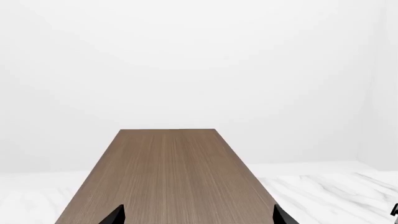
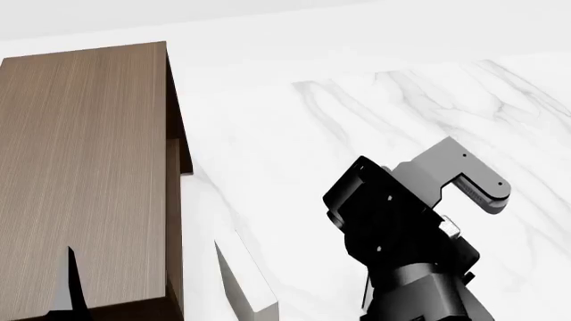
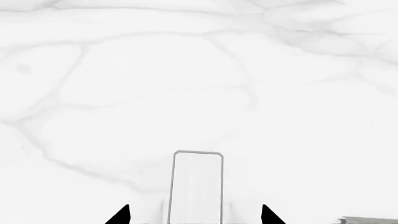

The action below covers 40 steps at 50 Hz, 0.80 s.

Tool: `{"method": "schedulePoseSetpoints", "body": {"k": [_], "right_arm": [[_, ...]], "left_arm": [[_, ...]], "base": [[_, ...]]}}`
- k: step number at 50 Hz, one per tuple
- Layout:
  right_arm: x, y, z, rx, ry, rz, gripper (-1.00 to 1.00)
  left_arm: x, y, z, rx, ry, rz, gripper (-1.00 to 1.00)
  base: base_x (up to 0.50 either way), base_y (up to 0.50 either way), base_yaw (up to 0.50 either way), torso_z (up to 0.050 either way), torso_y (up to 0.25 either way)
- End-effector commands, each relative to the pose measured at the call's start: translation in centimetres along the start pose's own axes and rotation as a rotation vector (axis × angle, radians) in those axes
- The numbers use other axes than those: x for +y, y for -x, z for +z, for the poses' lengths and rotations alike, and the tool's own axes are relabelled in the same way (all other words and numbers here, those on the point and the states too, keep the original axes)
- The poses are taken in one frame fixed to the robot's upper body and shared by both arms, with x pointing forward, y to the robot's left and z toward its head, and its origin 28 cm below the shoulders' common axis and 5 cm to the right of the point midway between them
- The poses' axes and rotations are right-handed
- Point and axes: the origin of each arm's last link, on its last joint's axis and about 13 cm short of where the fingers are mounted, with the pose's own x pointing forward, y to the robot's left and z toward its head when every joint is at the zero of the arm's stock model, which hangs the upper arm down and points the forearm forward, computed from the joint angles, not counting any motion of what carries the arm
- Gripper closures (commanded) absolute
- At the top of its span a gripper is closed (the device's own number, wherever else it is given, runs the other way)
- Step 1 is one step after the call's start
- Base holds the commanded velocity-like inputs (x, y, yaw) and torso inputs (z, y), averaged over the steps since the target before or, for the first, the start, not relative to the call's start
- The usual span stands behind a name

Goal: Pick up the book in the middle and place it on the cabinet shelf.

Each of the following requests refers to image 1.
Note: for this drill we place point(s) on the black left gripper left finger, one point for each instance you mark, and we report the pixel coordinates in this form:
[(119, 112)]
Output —
[(115, 217)]

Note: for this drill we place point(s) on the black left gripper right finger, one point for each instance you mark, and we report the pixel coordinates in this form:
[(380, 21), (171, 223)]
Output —
[(282, 217)]

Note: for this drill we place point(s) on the brown wooden table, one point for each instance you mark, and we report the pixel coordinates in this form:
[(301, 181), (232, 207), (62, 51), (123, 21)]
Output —
[(168, 172)]

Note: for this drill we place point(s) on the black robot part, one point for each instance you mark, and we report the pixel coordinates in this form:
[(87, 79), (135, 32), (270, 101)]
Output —
[(395, 210)]

